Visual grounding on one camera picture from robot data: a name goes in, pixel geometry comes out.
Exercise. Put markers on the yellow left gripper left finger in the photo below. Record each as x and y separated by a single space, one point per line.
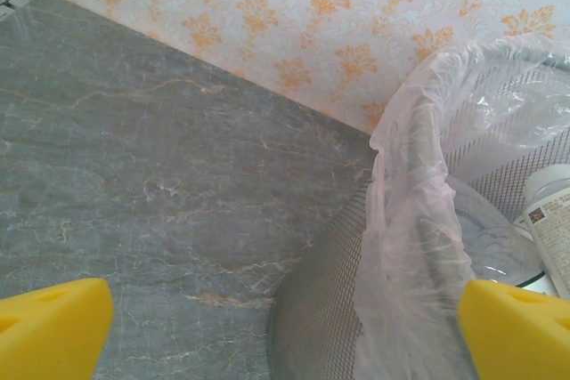
49 335

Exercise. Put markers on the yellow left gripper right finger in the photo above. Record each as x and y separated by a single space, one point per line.
516 335

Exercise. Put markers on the clear plastic bottle printed label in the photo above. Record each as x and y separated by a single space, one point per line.
552 228

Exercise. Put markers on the translucent plastic bin liner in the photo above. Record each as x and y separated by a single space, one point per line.
401 220

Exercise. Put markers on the grey metal mesh bin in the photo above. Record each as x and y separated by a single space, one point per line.
320 286

